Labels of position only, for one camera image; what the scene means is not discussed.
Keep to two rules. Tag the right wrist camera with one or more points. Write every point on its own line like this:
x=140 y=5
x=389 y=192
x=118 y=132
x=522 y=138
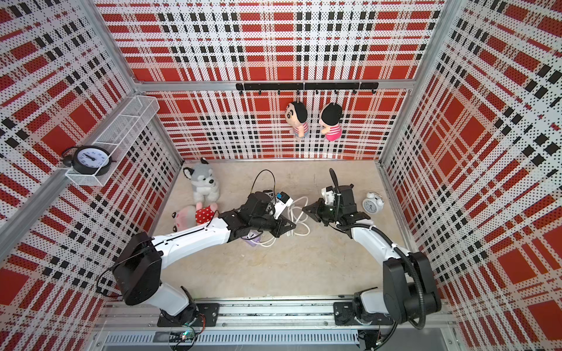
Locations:
x=332 y=195

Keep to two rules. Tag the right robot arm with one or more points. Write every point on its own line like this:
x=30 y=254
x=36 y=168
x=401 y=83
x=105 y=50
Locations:
x=408 y=293

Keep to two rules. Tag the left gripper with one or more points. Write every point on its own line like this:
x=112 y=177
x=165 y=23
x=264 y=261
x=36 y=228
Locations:
x=280 y=228

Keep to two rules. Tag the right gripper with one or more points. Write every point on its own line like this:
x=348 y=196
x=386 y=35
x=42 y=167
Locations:
x=317 y=208

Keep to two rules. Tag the purple power strip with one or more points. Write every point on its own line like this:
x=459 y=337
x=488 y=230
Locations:
x=253 y=238

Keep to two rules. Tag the hanging doll striped shirt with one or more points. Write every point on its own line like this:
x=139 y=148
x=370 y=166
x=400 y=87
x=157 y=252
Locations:
x=296 y=116

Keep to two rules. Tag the white wire mesh shelf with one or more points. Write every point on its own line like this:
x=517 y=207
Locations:
x=118 y=137

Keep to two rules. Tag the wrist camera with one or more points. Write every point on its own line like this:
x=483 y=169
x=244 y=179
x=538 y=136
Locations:
x=332 y=195
x=282 y=201

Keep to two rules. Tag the white alarm clock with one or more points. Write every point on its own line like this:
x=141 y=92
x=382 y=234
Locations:
x=373 y=203

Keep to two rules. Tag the hanging doll pink shirt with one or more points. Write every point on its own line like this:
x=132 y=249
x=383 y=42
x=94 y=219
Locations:
x=330 y=121

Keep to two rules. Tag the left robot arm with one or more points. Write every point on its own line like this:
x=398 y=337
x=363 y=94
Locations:
x=138 y=268

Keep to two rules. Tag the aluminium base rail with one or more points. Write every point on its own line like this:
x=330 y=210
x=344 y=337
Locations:
x=285 y=323

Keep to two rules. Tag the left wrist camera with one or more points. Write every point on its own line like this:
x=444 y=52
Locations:
x=282 y=201

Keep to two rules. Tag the grey husky plush toy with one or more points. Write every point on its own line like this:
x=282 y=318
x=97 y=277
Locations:
x=205 y=186

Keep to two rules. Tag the black alarm clock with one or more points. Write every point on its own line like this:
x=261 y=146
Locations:
x=87 y=160

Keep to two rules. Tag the pink strawberry plush toy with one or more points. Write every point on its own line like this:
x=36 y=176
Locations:
x=192 y=216

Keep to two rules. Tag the black hook rail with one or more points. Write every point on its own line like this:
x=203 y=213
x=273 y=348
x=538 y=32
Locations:
x=306 y=86

